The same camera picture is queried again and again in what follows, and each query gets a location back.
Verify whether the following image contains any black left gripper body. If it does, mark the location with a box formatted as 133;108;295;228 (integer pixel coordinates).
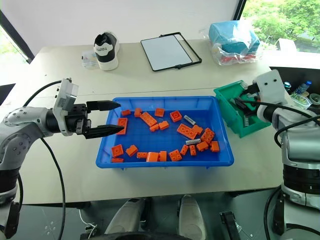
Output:
65;103;92;136

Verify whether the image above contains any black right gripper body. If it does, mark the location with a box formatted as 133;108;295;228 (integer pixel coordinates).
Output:
246;83;261;100

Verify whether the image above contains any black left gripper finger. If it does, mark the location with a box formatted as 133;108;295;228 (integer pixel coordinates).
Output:
83;124;125;140
86;100;122;112

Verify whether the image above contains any green plastic bin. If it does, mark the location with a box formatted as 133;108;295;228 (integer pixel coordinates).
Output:
213;79;272;139

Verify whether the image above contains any blue plastic bin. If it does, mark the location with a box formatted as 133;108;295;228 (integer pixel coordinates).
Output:
95;96;235;171

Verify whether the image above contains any long orange building brick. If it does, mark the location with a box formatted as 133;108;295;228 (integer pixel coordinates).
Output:
139;111;159;127
116;117;129;136

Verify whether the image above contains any square orange building brick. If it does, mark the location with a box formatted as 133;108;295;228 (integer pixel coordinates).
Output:
169;110;183;123
168;149;183;162
145;151;160;163
110;144;124;158

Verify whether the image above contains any dark storage box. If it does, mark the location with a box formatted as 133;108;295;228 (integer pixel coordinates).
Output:
269;65;320;109

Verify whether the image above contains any clear plastic parts box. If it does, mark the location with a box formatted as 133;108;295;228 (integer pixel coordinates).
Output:
80;50;99;70

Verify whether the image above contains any large orange building brick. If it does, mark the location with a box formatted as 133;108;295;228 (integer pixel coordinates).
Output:
176;123;199;140
200;127;216;145

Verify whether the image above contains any crumpled clear plastic bag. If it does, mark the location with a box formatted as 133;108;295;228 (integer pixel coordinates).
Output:
290;92;311;109

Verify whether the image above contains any blue plastic bottle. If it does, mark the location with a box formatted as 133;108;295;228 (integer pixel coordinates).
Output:
294;80;313;95

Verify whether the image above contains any black and white sneaker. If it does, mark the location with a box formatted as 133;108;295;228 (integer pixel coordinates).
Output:
93;32;120;72

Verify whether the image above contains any clear bag with blue boxes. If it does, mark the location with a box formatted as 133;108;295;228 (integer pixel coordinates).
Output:
199;19;264;67

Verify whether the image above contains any black flat object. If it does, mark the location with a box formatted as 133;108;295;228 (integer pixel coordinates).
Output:
0;83;17;106

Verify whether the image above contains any black framed whiteboard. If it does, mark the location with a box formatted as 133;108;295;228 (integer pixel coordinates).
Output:
139;31;203;73

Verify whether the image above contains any white robot leg cover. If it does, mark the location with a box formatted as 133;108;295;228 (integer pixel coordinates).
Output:
104;197;151;236
177;194;207;240

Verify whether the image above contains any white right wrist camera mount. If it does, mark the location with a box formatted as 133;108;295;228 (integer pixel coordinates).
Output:
252;69;288;107

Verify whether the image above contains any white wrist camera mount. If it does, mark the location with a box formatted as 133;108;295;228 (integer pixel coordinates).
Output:
53;78;79;137
252;69;288;107

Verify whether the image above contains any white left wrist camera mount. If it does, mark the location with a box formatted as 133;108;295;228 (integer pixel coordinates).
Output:
53;78;79;137

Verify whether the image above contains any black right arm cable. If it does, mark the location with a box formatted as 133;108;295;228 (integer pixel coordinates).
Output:
246;99;320;151

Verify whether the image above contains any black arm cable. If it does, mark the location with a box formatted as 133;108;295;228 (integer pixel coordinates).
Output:
246;99;320;151
23;79;67;240

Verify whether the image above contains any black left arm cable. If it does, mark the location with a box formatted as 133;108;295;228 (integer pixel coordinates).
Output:
23;79;67;240

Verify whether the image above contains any thin white cable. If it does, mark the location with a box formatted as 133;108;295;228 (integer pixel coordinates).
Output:
78;208;99;231

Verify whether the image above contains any black window frame post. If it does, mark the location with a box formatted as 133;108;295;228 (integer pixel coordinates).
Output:
0;9;35;64

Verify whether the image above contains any black strap on floor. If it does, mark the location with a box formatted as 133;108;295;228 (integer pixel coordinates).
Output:
219;210;242;240

